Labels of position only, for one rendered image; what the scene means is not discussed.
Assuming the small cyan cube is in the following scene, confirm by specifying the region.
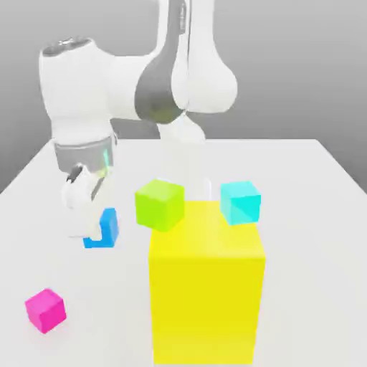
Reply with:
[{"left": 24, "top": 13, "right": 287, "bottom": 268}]
[{"left": 219, "top": 180, "right": 262, "bottom": 227}]

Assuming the large yellow box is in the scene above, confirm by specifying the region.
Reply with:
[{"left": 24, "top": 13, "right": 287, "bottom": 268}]
[{"left": 148, "top": 199, "right": 267, "bottom": 366}]

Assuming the small blue cube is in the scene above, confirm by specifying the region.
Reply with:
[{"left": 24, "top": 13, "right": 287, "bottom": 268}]
[{"left": 82, "top": 207, "right": 120, "bottom": 249}]

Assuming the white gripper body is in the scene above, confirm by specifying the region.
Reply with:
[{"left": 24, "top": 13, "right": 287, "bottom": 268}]
[{"left": 61, "top": 167, "right": 103, "bottom": 239}]

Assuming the small green cube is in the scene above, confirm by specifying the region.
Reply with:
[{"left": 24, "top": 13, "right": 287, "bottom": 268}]
[{"left": 134, "top": 178, "right": 186, "bottom": 233}]

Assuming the small magenta cube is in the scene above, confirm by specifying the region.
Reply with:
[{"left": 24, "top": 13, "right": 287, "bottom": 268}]
[{"left": 24, "top": 287, "right": 67, "bottom": 335}]

